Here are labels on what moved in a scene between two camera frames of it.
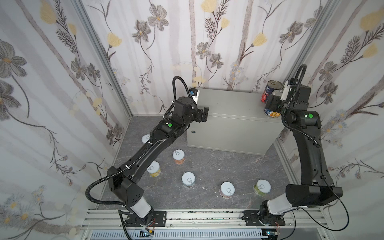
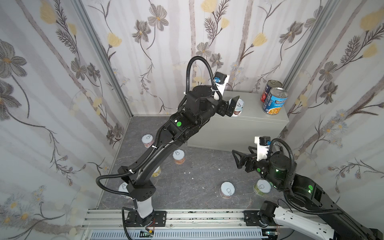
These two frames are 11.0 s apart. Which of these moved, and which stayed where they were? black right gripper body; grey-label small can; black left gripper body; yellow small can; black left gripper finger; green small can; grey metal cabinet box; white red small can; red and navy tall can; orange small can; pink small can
Moved: black left gripper body; grey-label small can; black right gripper body; black left gripper finger
Stayed: green small can; grey metal cabinet box; pink small can; red and navy tall can; yellow small can; white red small can; orange small can
